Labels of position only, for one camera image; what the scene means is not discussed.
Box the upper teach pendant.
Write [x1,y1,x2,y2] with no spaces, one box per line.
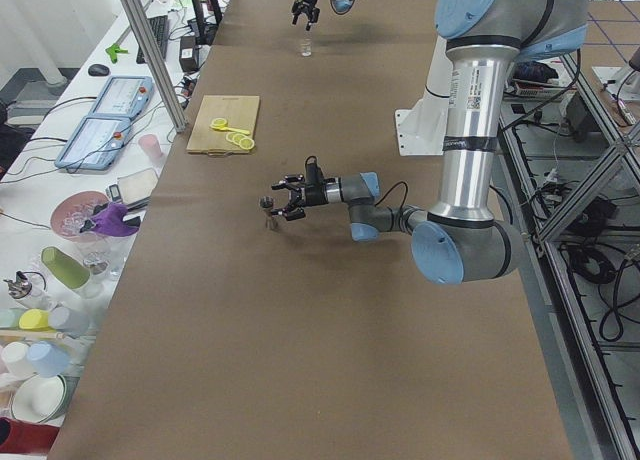
[90,75,154,120]

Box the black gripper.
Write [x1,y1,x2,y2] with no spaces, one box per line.
[270,174,341,221]
[291,0,320,31]

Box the clear glass measuring cup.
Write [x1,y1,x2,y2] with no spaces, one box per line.
[300,38,312,58]

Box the lower teach pendant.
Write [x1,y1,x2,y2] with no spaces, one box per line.
[54,116,132,172]

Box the black computer mouse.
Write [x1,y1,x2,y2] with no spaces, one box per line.
[87,64,110,77]

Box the pink bowl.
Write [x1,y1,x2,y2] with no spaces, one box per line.
[50,190,108,243]

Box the teach pendant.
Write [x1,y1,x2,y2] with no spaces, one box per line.
[54,116,132,172]
[90,75,154,120]

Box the purple cloth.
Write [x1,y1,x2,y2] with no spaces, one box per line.
[80,202,141,237]

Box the white kitchen scale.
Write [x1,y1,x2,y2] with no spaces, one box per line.
[117,168,158,205]

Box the aluminium frame post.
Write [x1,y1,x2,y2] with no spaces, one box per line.
[120,0,187,133]

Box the lemon slice outer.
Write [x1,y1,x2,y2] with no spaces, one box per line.
[238,137,255,151]

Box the white cup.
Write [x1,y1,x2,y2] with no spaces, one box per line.
[1,341,34,378]

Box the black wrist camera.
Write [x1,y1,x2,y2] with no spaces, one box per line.
[305,155,322,184]

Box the yellow cup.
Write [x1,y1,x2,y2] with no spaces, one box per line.
[18,309,51,331]

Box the mint green cup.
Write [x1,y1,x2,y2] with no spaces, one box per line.
[0,308,25,330]

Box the wooden cutting board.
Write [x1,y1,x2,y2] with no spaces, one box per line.
[186,95,260,157]

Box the black keyboard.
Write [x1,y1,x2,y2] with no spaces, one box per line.
[134,15,169,64]

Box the grey blue cup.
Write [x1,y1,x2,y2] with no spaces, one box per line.
[48,306,91,337]

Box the metal pourer bottle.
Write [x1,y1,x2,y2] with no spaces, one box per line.
[4,271,50,310]

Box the white bowl green rim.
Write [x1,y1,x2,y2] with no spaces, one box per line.
[10,375,69,423]

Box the light blue cup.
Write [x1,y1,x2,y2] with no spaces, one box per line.
[26,341,71,378]

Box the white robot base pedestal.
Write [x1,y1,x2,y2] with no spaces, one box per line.
[395,36,452,156]

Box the red container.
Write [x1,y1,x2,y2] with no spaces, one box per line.
[1,417,60,455]

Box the pink plastic cup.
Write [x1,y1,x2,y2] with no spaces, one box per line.
[138,134,164,166]

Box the black power adapter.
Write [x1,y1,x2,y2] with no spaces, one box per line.
[179,35,200,73]

